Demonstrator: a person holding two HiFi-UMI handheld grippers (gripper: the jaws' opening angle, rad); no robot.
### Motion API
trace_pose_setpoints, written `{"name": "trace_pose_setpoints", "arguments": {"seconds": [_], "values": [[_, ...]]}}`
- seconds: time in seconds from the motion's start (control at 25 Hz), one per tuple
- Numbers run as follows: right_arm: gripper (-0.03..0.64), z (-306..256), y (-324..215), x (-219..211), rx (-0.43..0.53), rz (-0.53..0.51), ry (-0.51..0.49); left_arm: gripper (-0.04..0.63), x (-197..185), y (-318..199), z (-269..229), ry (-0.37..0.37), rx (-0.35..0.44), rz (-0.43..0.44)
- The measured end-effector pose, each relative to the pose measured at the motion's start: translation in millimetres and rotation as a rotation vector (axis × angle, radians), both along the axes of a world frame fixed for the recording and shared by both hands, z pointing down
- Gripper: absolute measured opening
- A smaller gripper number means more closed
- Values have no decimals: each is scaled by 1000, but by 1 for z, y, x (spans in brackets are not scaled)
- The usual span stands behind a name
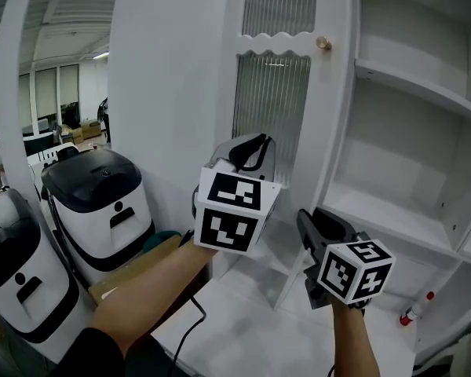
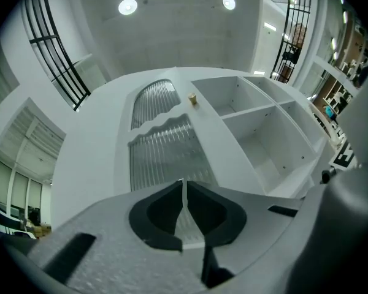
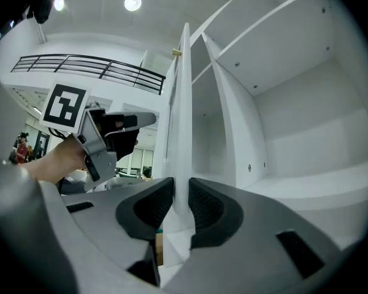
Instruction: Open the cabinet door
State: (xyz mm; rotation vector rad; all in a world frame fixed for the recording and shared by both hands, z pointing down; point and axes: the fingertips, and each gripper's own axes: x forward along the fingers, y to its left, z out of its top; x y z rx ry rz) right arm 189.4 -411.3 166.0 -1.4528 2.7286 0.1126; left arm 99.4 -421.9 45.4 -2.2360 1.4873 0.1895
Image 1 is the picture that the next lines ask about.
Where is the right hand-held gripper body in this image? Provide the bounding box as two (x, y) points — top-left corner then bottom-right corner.
(302, 231), (397, 310)

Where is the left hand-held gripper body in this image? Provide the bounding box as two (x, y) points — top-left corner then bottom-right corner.
(192, 156), (283, 256)

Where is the white cabinet door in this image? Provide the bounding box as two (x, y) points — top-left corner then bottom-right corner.
(217, 0), (357, 211)

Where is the person's left forearm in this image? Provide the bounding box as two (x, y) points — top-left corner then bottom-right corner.
(89, 241), (221, 357)

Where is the person's right forearm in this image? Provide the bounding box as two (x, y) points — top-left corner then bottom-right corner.
(330, 298), (382, 377)

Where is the white open shelf unit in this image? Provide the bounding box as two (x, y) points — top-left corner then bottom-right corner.
(152, 0), (471, 377)

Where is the red-capped plastic bottle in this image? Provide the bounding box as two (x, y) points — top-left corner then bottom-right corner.
(399, 290), (436, 327)

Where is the white and black service robot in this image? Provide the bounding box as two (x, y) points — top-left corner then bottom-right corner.
(41, 147), (156, 287)
(0, 188), (82, 346)

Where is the tan cardboard box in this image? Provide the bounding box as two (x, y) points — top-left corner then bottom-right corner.
(62, 119), (103, 145)

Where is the white slotted machine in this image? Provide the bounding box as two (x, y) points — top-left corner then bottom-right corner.
(38, 141), (82, 169)

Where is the person's black sleeve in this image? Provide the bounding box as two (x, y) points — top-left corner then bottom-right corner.
(58, 326), (174, 377)

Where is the black cable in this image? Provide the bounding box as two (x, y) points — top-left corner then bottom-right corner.
(168, 295), (208, 377)

